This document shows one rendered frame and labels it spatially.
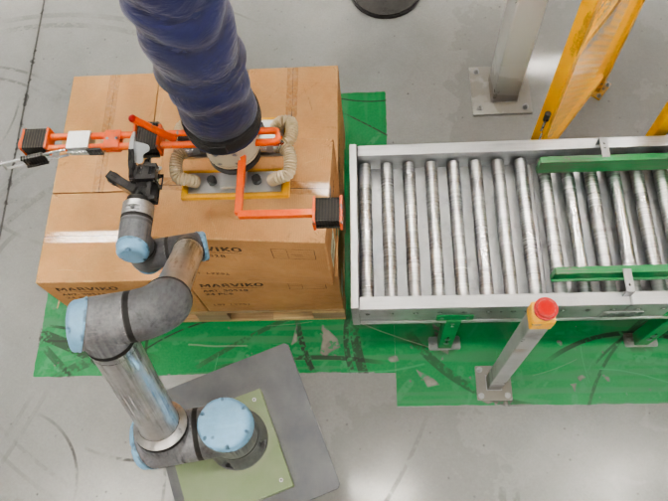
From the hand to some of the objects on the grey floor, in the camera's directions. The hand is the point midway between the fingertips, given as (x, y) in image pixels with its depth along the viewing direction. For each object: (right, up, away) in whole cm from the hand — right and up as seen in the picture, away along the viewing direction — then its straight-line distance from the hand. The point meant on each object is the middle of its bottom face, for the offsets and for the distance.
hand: (140, 144), depth 204 cm
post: (+128, -90, +88) cm, 179 cm away
